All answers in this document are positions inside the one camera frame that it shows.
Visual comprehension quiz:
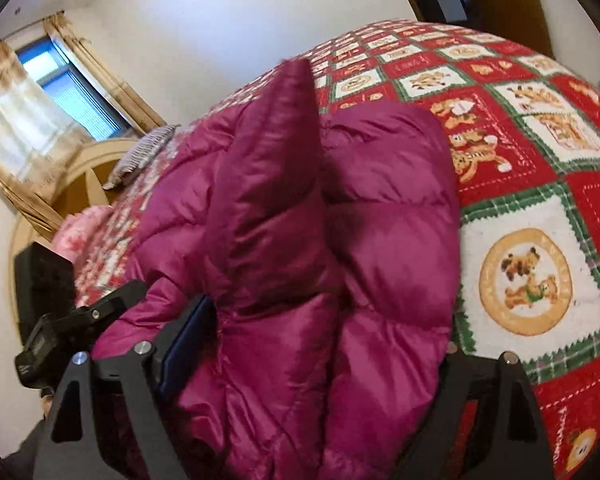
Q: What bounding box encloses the brown wooden door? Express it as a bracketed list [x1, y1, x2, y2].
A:
[450, 0, 557, 59]

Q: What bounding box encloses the red checkered printed bedspread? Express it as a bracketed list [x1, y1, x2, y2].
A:
[74, 19, 600, 480]

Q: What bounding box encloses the window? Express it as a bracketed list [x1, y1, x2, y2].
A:
[15, 35, 132, 142]

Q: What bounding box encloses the grey patterned pillow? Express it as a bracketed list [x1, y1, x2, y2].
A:
[102, 125, 182, 191]

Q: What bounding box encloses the magenta down jacket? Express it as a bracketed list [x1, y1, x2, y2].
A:
[90, 56, 465, 480]

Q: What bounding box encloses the cream wooden headboard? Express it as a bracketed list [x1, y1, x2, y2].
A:
[7, 137, 147, 343]

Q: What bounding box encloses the gold curtain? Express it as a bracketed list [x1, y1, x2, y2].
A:
[0, 42, 97, 233]
[42, 12, 169, 137]

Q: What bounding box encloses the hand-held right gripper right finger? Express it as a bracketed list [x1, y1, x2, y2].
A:
[392, 342, 557, 480]

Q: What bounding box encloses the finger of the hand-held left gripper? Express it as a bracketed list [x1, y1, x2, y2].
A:
[74, 280, 151, 343]

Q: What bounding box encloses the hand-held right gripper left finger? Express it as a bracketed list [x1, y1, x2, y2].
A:
[29, 294, 217, 480]

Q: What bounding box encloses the pink pillow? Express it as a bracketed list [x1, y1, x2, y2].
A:
[55, 205, 115, 267]

